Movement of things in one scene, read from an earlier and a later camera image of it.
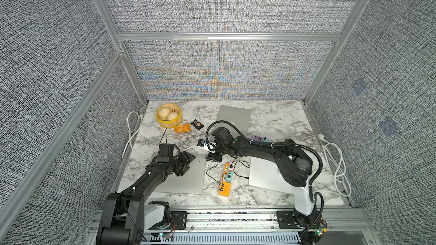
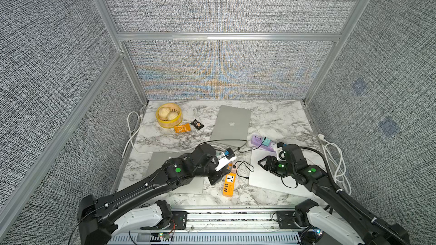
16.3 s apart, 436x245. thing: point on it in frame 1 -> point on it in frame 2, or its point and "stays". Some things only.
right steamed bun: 172,115 stays
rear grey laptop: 240,117 stays
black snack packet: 197,124 stays
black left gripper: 185,159 -> 219,174
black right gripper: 212,157 -> 269,164
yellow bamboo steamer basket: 168,115 stays
